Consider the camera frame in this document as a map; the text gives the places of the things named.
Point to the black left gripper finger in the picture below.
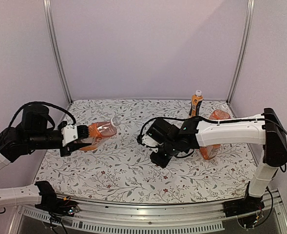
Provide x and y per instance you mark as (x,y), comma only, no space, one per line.
(82,131)
(74,146)

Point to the aluminium frame post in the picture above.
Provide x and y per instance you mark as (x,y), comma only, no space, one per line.
(55,49)
(242,51)

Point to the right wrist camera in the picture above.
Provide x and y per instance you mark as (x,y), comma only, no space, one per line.
(147,141)

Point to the large orange-label plastic bottle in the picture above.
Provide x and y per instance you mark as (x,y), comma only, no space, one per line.
(99,132)

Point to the right aluminium frame post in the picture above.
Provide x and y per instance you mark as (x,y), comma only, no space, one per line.
(242,51)

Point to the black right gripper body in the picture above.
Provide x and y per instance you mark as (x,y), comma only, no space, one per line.
(169,152)

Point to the aluminium front rail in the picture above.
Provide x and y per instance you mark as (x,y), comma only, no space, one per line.
(273,222)

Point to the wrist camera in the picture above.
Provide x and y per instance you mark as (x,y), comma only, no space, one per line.
(147,141)
(69,134)

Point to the left aluminium frame post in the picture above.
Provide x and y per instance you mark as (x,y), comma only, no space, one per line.
(55,49)

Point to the white bottle cap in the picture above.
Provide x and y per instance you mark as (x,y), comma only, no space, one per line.
(115,121)

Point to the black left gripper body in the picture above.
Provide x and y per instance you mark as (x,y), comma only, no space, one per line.
(66,151)

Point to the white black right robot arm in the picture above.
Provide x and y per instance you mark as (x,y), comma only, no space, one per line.
(167,141)

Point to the white perforated cable tray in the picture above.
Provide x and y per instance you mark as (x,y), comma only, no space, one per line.
(93,226)

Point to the slim orange drink bottle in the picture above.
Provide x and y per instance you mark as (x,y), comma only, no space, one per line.
(196,102)

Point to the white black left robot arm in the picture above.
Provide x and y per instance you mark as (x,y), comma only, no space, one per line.
(40,125)

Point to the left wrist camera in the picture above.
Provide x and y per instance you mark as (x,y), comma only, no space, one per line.
(69,134)

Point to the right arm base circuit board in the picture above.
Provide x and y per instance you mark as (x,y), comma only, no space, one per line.
(250,221)

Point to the floral patterned table mat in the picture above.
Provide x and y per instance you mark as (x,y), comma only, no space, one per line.
(120,170)

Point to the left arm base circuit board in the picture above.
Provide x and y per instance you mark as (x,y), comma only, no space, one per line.
(67,206)

